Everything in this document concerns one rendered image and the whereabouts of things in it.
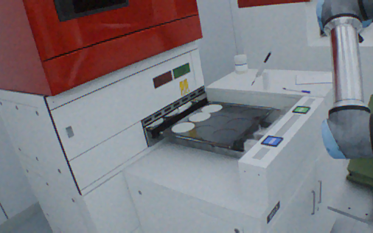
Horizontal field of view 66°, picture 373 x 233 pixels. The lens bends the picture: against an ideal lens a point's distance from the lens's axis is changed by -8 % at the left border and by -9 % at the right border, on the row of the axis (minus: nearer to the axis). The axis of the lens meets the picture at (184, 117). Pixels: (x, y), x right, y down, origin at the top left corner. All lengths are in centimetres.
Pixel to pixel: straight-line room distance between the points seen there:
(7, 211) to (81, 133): 174
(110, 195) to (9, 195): 156
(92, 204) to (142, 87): 52
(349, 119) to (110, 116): 83
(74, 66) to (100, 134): 29
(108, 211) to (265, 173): 70
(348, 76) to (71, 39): 85
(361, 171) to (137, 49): 90
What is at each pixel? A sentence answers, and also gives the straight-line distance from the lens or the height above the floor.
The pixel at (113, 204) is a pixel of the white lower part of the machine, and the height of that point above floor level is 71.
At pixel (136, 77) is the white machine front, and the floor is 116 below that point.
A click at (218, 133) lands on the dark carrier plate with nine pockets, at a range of 125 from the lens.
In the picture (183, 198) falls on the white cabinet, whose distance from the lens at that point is 109.
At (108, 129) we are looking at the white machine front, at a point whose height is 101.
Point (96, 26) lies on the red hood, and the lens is 112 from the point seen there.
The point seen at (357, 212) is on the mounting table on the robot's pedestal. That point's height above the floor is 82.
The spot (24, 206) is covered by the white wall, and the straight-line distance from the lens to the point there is 284.
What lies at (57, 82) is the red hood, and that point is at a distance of 104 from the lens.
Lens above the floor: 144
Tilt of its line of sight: 22 degrees down
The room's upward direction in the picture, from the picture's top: 11 degrees counter-clockwise
